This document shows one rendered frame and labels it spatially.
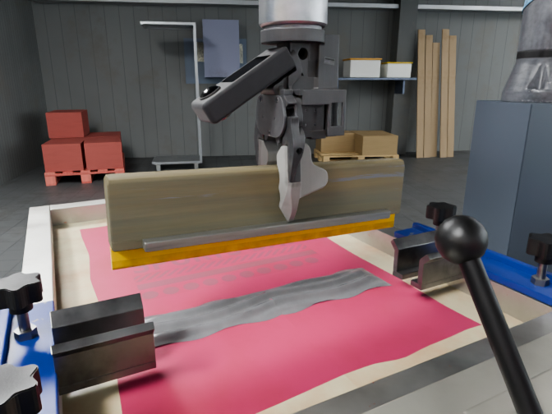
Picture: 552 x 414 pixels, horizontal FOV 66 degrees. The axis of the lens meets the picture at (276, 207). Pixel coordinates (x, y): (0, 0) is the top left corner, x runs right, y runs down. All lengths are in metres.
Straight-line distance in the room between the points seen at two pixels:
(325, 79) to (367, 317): 0.29
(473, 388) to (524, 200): 0.69
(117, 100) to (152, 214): 7.26
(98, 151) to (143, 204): 5.47
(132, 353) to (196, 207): 0.16
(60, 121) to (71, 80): 1.42
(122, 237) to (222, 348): 0.16
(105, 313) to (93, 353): 0.05
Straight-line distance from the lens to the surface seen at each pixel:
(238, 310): 0.56
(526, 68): 1.03
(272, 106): 0.49
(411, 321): 0.57
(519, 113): 0.98
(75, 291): 0.68
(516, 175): 0.98
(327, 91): 0.49
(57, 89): 7.94
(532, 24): 1.04
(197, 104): 0.46
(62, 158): 5.99
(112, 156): 5.93
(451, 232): 0.25
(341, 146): 7.17
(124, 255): 0.47
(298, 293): 0.59
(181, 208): 0.46
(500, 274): 0.63
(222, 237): 0.47
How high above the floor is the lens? 1.24
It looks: 16 degrees down
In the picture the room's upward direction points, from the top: straight up
